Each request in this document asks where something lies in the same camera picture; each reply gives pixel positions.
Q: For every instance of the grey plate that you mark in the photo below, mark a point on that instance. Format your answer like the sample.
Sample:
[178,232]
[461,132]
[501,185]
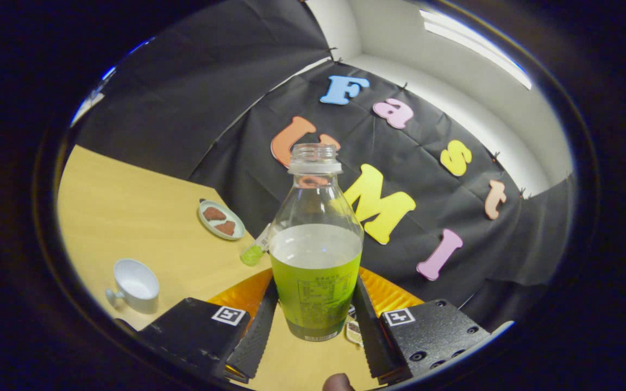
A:
[207,224]

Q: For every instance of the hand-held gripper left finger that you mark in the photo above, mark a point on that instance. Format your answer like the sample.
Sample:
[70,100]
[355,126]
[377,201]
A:
[256,339]

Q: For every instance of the black backdrop cloth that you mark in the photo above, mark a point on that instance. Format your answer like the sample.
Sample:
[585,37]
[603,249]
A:
[226,81]

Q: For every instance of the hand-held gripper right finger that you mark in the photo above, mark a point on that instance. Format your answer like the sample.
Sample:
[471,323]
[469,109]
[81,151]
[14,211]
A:
[370,336]

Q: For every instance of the brown meat piece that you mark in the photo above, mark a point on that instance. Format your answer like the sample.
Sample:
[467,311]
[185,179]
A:
[214,213]
[226,228]

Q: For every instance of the tall capped green bottle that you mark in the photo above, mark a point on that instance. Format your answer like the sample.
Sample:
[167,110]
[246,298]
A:
[253,254]

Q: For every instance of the wooden table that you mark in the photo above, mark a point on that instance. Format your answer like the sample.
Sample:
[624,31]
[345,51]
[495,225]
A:
[144,217]

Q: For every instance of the white divided snack dish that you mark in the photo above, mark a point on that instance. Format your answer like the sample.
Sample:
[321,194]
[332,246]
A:
[354,328]

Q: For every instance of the green juice bottle without cap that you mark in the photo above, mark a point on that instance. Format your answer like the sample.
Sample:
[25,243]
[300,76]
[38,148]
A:
[315,282]

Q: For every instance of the white cup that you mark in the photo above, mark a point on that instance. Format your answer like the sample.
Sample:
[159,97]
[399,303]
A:
[136,288]

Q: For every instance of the ceiling light panel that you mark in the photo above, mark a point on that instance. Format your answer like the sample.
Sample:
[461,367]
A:
[476,46]

